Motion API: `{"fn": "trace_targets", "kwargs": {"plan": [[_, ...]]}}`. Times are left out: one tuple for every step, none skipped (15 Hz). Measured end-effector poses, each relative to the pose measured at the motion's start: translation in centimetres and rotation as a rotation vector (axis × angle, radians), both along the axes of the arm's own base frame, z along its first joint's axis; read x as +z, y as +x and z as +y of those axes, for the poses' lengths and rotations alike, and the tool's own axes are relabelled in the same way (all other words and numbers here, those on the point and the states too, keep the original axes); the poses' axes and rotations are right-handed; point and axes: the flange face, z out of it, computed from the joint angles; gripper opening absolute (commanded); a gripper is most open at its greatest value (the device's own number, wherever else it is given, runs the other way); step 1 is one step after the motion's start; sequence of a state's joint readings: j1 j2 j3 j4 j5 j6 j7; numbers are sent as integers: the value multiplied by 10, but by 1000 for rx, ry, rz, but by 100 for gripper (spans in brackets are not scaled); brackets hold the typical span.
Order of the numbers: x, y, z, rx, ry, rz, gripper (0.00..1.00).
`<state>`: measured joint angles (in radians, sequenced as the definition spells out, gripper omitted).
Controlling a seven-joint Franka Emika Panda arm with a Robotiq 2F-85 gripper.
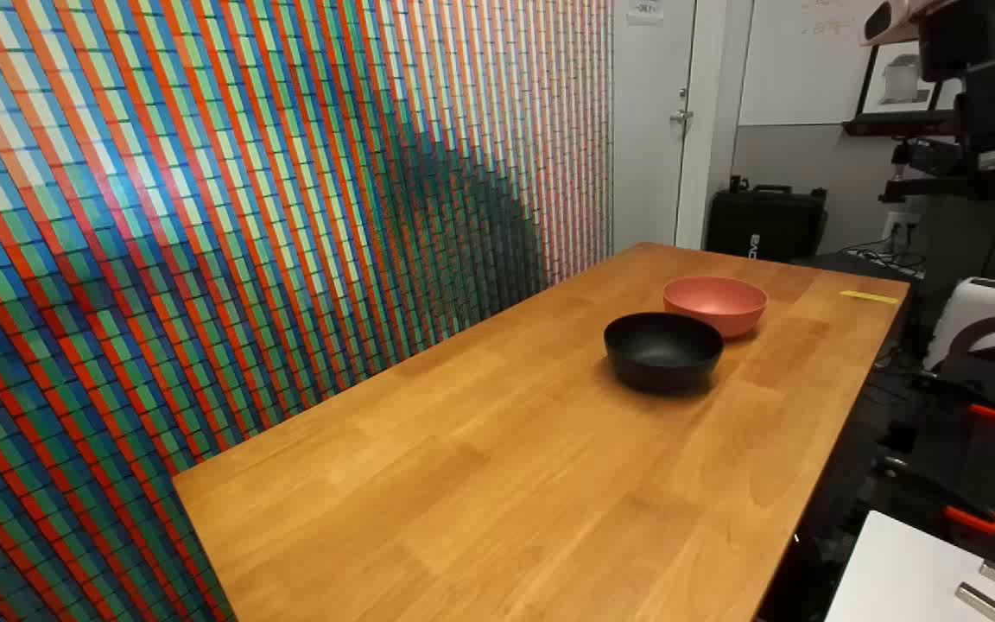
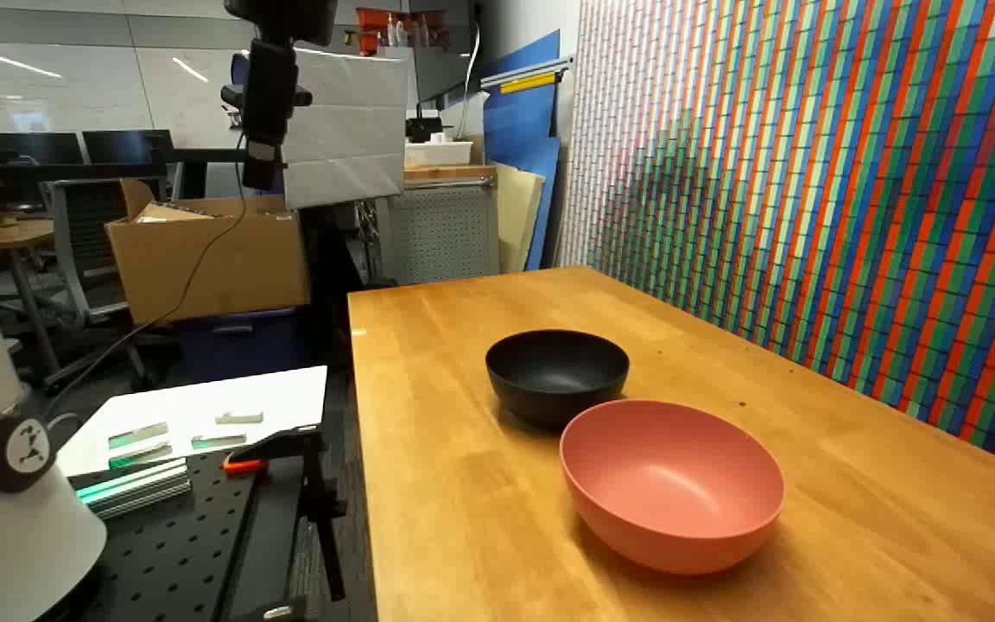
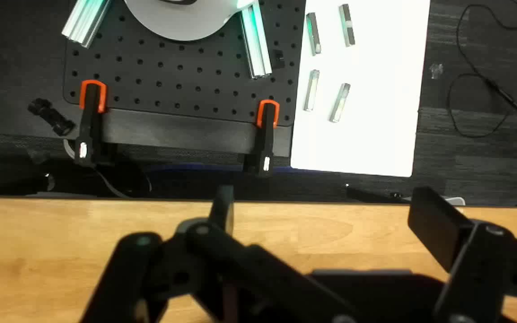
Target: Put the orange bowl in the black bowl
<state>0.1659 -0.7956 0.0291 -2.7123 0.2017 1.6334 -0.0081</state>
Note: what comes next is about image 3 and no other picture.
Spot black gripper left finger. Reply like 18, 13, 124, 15
81, 187, 356, 323

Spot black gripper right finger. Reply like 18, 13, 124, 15
408, 187, 517, 323

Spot grey round robot base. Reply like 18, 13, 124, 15
124, 0, 255, 42

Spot right orange black clamp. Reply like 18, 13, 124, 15
244, 99, 280, 174

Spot orange black clamp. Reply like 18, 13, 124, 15
76, 79, 108, 165
244, 99, 280, 174

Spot black perforated breadboard plate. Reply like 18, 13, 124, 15
63, 0, 305, 156

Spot left orange black clamp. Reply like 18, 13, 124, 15
76, 79, 108, 165

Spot black connector plug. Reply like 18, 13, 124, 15
27, 99, 76, 137

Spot white panel with slots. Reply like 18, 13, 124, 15
291, 0, 433, 178

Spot right aluminium extrusion bar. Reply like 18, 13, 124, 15
237, 0, 273, 79

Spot aluminium extrusion bar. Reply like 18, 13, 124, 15
237, 0, 273, 79
61, 0, 111, 49

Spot left aluminium extrusion bar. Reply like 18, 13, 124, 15
61, 0, 111, 49

